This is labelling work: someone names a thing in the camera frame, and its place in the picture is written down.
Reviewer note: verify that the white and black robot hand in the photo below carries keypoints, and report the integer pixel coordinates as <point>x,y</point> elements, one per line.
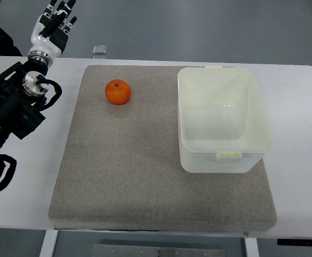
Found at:
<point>51,31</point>

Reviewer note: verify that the orange fruit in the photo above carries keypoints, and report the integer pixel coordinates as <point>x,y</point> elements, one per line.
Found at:
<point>117,92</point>

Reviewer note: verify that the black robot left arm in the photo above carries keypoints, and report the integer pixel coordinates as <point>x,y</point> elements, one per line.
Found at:
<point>24,94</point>

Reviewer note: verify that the white plastic box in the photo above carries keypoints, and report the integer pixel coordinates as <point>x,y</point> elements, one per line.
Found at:
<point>222,123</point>

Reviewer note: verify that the small clear plastic object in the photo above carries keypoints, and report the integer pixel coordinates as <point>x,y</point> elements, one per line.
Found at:
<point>99,50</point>

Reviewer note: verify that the grey felt mat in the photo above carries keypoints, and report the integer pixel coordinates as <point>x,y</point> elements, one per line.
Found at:
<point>121,167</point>

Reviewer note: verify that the white table leg left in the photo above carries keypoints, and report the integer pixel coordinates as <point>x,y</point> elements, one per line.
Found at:
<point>49,243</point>

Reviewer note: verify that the white table leg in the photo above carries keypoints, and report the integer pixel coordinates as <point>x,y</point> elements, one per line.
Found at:
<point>49,243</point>
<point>251,247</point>

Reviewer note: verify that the white table leg right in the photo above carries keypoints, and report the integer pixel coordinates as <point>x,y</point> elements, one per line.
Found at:
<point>251,247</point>

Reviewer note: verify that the black table control panel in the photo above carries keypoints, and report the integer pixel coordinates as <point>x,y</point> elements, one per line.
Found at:
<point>295,242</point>

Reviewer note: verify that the grey metal base plate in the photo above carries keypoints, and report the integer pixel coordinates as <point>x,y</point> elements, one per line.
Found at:
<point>126,250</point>

